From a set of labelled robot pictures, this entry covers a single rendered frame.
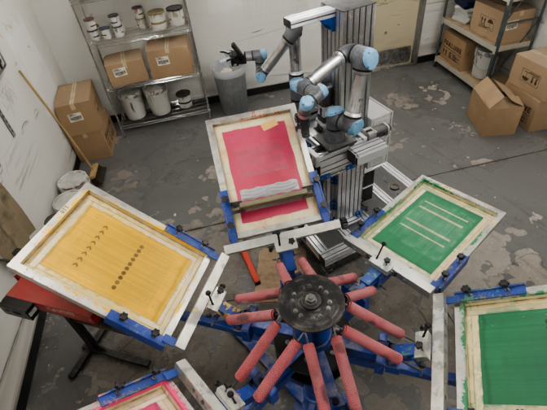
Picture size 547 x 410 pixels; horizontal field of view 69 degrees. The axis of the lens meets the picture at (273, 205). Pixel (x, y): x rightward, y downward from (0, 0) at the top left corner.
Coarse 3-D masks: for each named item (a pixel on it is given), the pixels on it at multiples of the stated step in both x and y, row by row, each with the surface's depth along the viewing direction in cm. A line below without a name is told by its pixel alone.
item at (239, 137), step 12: (228, 132) 253; (240, 132) 254; (252, 132) 254; (228, 144) 251; (240, 144) 251; (228, 156) 249; (240, 180) 245; (252, 180) 245; (264, 180) 245; (252, 216) 239; (264, 216) 239
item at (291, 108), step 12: (276, 108) 255; (288, 108) 256; (216, 120) 251; (228, 120) 252; (240, 120) 254; (216, 144) 247; (300, 144) 249; (216, 156) 245; (216, 168) 242; (312, 168) 245; (312, 216) 237; (264, 228) 234; (276, 228) 234; (288, 228) 237
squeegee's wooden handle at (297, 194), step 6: (288, 192) 233; (294, 192) 233; (300, 192) 233; (306, 192) 233; (264, 198) 231; (270, 198) 231; (276, 198) 231; (282, 198) 233; (288, 198) 236; (240, 204) 230; (246, 204) 230; (252, 204) 230; (258, 204) 232; (264, 204) 235
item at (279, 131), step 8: (256, 128) 255; (272, 128) 255; (280, 128) 256; (256, 136) 253; (264, 136) 254; (272, 136) 254; (280, 136) 254; (288, 144) 253; (288, 152) 251; (288, 160) 250; (288, 168) 248; (296, 168) 248; (272, 176) 246; (280, 176) 247; (288, 176) 247; (296, 176) 247; (304, 200) 243; (280, 208) 241; (288, 208) 241; (296, 208) 241; (304, 208) 242
